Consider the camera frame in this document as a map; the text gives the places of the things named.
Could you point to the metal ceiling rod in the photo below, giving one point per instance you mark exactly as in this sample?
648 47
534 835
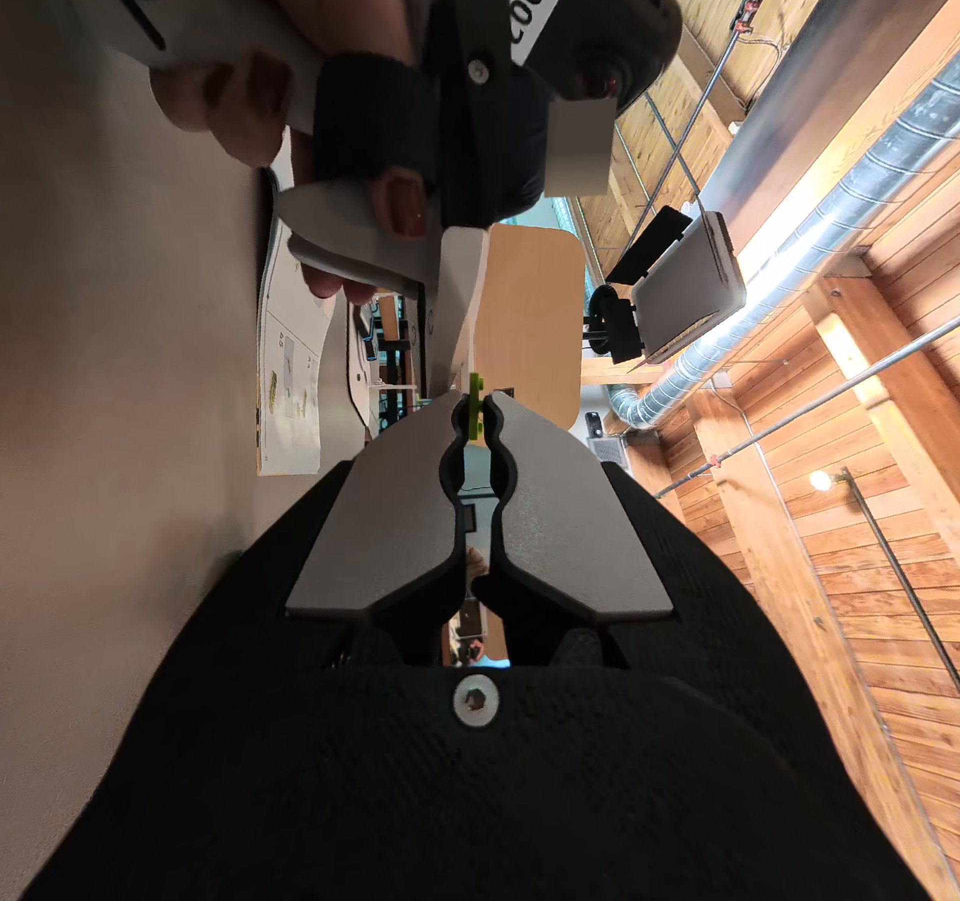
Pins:
697 121
810 406

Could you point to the lime green lego plate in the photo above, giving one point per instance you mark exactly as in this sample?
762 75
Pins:
475 413

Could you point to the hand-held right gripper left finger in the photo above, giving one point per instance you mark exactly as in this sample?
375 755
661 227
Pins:
382 526

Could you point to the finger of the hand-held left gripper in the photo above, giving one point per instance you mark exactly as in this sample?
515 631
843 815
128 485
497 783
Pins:
457 293

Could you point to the light wooden board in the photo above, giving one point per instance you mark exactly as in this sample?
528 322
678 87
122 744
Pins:
529 316

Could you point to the wall lamp with black pipe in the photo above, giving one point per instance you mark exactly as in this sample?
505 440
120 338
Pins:
885 541

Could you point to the lego instruction booklet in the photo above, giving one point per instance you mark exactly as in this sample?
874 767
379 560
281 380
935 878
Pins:
289 376

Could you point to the studio light panel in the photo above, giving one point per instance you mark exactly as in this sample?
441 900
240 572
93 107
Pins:
686 293

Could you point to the silver ventilation duct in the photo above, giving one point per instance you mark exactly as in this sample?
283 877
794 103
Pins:
810 241

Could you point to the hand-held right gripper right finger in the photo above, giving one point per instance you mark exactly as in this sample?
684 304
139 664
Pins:
577 533

